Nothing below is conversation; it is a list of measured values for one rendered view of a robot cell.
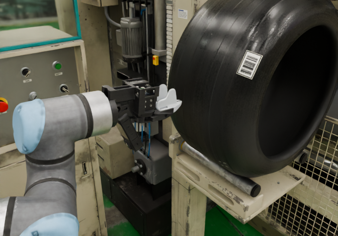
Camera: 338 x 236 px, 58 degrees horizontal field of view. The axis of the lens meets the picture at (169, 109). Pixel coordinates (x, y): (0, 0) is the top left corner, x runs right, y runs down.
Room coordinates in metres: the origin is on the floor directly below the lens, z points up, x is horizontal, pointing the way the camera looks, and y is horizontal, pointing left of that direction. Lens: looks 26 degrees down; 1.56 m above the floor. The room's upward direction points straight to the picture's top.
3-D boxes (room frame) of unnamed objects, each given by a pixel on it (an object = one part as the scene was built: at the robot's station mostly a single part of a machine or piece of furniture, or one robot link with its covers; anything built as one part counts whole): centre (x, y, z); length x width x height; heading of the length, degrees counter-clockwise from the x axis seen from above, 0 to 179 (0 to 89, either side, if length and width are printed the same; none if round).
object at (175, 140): (1.12, -0.16, 0.90); 0.40 x 0.03 x 0.10; 129
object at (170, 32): (1.21, -0.02, 1.19); 0.05 x 0.04 x 0.48; 129
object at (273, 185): (0.98, -0.27, 0.80); 0.37 x 0.36 x 0.02; 129
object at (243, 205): (0.89, -0.16, 0.84); 0.36 x 0.09 x 0.06; 39
